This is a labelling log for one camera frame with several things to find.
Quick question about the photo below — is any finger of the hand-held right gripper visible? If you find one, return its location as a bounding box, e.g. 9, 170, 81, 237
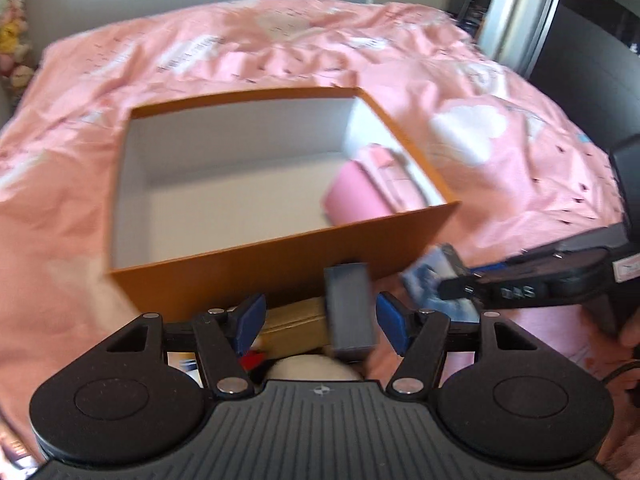
439, 272, 551, 308
472, 246, 568, 281

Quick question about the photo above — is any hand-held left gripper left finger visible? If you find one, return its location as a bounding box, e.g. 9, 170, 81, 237
102, 295, 267, 400

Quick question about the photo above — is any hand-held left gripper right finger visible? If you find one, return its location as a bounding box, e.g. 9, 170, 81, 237
376, 294, 538, 398

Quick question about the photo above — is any grey rectangular box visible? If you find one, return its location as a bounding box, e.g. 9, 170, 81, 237
323, 260, 378, 353

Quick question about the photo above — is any orange cardboard box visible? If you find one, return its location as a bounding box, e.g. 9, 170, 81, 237
107, 86, 461, 322

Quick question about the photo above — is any blue picture card box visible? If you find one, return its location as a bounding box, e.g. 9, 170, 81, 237
400, 242, 478, 322

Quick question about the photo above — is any white plush toy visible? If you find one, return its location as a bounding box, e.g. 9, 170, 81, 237
267, 354, 362, 385

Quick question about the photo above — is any person's right hand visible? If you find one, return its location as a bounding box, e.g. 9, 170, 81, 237
619, 305, 640, 348

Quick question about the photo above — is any small red object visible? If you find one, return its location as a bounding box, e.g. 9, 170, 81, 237
239, 350, 267, 372

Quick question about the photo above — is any tan cardboard box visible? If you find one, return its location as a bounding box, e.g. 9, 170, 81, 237
259, 297, 332, 352

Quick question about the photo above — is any dark wardrobe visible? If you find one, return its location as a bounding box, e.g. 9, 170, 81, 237
527, 0, 640, 153

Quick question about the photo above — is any pink printed bedsheet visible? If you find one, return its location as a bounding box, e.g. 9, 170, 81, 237
0, 0, 640, 480

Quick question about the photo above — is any pile of plush toys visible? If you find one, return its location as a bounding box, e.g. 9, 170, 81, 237
0, 0, 38, 93

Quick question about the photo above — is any black cable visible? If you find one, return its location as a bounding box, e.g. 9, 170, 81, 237
599, 359, 640, 395

